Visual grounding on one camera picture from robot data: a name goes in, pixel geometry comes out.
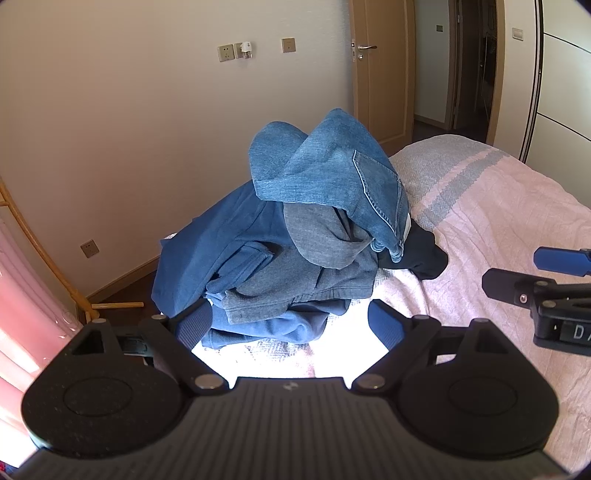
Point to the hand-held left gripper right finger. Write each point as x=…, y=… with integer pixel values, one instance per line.
x=384, y=325

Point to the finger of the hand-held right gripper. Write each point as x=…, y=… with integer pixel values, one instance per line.
x=561, y=261
x=508, y=284

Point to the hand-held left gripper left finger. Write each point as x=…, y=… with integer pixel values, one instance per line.
x=196, y=325

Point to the blue denim jeans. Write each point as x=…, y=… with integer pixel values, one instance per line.
x=332, y=157

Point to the pink woven blanket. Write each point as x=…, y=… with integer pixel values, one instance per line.
x=485, y=221

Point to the dark navy garment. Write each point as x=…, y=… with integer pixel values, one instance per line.
x=425, y=254

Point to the blue sweatshirt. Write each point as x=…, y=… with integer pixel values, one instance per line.
x=207, y=240

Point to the pink curtain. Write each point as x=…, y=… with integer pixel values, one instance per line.
x=27, y=314

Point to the white wardrobe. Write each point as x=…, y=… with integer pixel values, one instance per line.
x=561, y=83

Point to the wooden door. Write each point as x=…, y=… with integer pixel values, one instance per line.
x=383, y=92

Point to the white plug adapter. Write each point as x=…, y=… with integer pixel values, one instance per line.
x=244, y=50

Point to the low beige wall socket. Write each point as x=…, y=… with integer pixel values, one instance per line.
x=90, y=249

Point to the wooden door frame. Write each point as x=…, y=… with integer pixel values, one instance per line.
x=496, y=69

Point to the white light switch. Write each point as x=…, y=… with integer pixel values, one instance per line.
x=517, y=34

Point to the beige wall switch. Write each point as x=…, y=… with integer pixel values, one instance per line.
x=288, y=45

